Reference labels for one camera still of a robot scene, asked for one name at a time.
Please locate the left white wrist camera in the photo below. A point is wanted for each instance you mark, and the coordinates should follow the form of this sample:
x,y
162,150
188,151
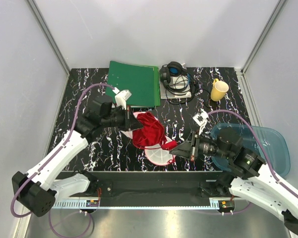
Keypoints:
x,y
121,97

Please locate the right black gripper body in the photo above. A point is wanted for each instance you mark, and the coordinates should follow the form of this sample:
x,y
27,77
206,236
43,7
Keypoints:
x,y
202,145

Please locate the black blue headphones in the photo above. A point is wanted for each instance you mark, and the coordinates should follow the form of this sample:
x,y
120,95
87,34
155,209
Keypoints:
x,y
182,68

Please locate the grey book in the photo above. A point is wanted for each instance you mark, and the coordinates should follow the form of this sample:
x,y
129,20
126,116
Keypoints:
x,y
174,84

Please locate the red bra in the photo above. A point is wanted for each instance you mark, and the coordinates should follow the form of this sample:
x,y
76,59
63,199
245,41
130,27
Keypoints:
x,y
149,131

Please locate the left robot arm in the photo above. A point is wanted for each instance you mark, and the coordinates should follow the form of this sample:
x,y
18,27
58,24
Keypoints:
x,y
38,189

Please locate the green folder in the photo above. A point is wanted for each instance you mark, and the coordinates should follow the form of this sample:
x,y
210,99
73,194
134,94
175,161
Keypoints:
x,y
141,80

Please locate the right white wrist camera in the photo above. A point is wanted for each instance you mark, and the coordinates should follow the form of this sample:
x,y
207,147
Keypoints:
x,y
201,120

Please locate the yellow mug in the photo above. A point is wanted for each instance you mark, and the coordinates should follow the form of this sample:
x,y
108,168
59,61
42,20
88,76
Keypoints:
x,y
219,90

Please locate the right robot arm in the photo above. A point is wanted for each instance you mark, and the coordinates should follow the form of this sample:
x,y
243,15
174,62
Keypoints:
x,y
248,175

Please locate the white pink mesh laundry bag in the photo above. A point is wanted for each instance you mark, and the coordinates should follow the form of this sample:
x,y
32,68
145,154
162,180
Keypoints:
x,y
159,156

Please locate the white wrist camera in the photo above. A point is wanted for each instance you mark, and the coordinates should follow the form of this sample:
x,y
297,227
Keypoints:
x,y
121,97
201,120

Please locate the white slotted cable duct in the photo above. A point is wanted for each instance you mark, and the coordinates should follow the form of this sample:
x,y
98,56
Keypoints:
x,y
70,204

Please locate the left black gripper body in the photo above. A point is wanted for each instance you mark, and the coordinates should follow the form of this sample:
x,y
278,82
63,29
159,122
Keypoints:
x,y
119,118

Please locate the blue transparent plastic bin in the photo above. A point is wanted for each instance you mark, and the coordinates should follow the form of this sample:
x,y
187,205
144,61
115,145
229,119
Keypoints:
x,y
271,140

